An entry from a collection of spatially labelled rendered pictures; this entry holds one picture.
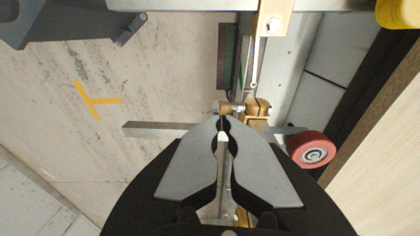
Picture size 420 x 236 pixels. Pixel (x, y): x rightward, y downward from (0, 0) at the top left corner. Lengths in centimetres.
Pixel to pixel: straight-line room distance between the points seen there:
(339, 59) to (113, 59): 133
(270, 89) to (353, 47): 23
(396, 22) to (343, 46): 18
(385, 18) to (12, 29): 92
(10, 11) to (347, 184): 103
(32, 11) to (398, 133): 96
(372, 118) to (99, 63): 150
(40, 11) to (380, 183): 103
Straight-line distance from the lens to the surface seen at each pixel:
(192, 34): 113
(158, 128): 35
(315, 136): 33
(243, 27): 42
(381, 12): 30
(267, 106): 29
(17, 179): 312
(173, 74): 120
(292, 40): 54
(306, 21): 55
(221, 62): 42
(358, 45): 44
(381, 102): 37
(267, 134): 26
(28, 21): 79
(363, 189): 52
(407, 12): 29
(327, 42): 52
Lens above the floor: 111
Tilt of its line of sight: 58 degrees down
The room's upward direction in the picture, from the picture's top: 174 degrees counter-clockwise
